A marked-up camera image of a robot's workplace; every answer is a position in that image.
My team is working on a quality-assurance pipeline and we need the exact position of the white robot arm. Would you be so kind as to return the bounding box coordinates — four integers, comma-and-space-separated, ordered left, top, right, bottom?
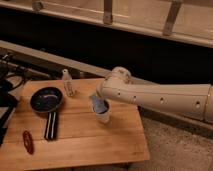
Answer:
97, 67, 213, 124

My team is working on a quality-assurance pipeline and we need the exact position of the white ceramic cup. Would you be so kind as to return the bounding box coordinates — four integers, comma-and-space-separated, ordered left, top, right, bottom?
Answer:
93, 101, 110, 124

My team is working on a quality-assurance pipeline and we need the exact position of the clear plastic bottle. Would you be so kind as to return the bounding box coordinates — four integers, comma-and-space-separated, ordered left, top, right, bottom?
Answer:
62, 69, 75, 97

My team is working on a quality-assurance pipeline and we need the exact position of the wooden cutting board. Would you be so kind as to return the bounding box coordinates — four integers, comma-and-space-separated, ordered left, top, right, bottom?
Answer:
0, 79, 150, 171

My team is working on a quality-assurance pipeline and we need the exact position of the black frying pan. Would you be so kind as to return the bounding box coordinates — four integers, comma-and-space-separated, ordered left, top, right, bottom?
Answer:
30, 87, 63, 141

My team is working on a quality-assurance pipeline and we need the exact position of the dark red oval object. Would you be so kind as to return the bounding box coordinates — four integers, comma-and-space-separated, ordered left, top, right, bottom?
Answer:
23, 131, 34, 154

